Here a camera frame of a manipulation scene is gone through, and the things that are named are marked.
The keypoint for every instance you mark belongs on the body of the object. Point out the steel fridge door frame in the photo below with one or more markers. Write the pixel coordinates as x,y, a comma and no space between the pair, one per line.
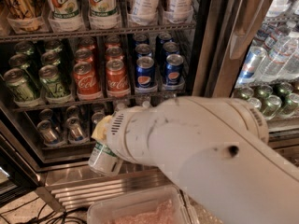
224,31

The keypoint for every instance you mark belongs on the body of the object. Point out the pepsi can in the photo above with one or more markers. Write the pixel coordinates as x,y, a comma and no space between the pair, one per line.
144,72
173,69

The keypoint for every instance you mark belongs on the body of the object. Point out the front left Coca-Cola can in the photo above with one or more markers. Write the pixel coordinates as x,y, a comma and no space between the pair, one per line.
85,78

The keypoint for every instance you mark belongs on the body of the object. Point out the left water bottle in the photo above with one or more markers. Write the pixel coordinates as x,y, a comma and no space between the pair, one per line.
120,106

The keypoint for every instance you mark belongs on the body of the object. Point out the coca-cola can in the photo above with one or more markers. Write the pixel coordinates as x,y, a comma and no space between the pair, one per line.
117,79
85,78

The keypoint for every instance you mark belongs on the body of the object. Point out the middle water bottle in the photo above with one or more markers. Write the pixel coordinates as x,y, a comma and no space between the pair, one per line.
146,104

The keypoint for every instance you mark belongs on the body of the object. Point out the front right Pepsi can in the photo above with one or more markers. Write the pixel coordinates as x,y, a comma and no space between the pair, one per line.
173,69

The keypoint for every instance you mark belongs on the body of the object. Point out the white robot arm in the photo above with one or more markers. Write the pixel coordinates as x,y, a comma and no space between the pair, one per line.
214,149

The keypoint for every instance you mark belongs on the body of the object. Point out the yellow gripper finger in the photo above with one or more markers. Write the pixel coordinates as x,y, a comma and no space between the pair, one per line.
100,130

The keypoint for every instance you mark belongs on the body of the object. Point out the water bottle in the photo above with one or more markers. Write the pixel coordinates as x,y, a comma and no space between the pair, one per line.
120,106
146,104

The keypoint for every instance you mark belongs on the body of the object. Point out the white green 7up can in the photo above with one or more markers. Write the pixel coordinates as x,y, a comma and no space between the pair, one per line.
103,161

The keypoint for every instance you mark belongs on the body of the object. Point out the front middle Red Bull can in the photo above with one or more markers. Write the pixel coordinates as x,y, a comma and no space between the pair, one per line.
75,128

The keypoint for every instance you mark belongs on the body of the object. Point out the front left Pepsi can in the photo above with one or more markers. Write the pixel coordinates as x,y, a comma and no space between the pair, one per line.
144,72

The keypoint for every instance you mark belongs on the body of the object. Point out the front left green can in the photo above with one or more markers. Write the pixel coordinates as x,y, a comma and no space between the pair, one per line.
22,87

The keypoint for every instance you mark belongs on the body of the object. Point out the left clear plastic bin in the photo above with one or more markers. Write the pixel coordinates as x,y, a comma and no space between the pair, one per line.
163,205

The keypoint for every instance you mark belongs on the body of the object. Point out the gold tall can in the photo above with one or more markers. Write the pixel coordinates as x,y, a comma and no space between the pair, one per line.
25,15

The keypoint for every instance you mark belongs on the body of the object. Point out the front right green can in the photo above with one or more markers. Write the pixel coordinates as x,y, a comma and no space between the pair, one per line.
52,81

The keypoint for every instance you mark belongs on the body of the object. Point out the front right Coca-Cola can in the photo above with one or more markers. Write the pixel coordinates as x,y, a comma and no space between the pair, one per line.
117,79

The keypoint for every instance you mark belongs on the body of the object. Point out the front left Red Bull can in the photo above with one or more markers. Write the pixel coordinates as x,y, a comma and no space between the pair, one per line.
49,134

